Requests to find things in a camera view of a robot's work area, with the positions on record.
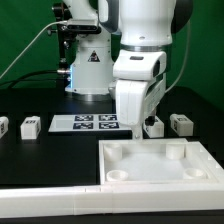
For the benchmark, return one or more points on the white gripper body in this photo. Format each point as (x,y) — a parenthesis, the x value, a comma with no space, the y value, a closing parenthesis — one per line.
(137,90)

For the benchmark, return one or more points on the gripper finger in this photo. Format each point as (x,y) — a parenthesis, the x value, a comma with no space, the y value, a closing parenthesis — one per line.
(137,134)

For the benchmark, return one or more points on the white square table top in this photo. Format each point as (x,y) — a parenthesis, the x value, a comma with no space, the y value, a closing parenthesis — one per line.
(157,161)

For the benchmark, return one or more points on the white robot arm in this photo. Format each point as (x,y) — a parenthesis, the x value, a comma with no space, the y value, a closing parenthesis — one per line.
(131,25)

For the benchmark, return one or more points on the white tag sheet base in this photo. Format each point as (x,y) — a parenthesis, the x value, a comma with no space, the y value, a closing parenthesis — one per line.
(85,123)

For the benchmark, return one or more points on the white L-shaped obstacle fence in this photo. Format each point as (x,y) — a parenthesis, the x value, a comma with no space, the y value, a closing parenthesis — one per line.
(36,202)

